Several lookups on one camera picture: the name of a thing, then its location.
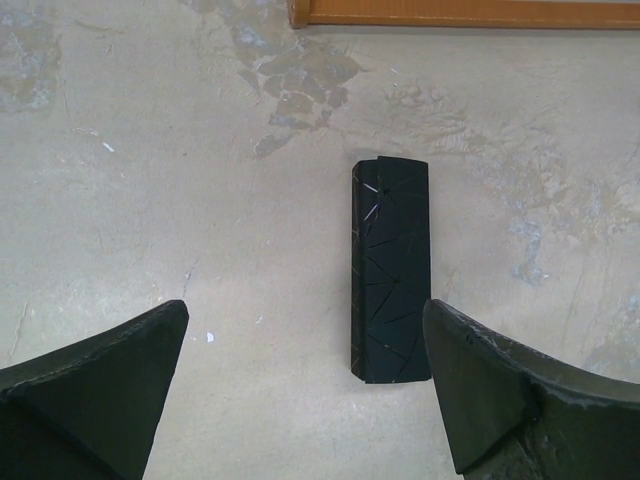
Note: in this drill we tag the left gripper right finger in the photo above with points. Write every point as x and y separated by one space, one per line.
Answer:
512 412

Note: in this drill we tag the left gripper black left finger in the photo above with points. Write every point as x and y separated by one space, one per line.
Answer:
90 410

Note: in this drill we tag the black glasses case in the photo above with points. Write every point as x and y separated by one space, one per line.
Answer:
390 270

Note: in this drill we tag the wooden shelf rack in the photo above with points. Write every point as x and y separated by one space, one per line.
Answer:
609 15

